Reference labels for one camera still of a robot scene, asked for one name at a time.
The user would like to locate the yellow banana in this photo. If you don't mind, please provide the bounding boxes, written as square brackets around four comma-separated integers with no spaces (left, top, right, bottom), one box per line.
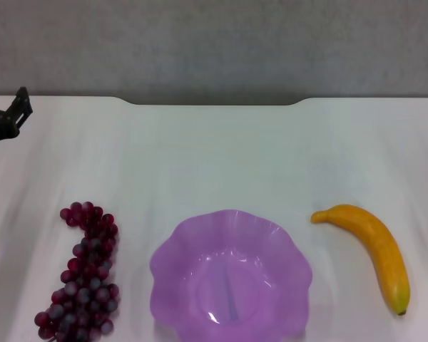
[310,203,412,316]

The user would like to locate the purple wavy plastic plate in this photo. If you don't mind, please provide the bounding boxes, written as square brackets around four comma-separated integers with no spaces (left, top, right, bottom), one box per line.
[148,209,314,342]

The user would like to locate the dark red grape bunch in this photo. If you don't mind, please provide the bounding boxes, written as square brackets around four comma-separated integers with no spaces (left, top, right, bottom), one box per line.
[34,201,121,342]

